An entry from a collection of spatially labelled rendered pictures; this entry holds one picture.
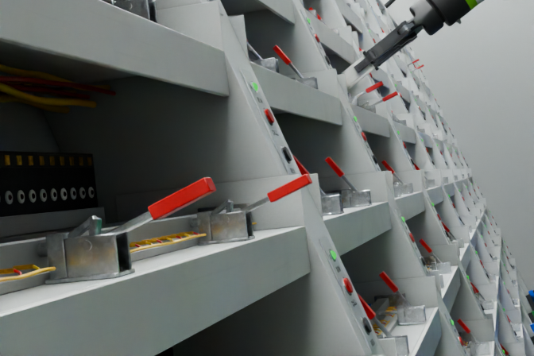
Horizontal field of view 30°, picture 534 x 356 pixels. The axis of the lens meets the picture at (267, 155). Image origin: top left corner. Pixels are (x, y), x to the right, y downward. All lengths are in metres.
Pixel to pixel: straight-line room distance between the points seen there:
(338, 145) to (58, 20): 1.08
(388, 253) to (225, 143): 0.72
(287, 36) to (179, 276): 1.13
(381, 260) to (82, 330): 1.23
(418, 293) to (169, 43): 0.93
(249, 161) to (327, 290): 0.15
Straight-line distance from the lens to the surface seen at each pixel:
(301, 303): 0.97
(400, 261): 1.66
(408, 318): 1.50
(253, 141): 0.97
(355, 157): 1.66
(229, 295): 0.69
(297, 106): 1.31
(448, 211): 3.05
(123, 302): 0.51
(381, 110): 2.36
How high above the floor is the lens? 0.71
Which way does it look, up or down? 6 degrees up
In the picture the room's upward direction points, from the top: 25 degrees counter-clockwise
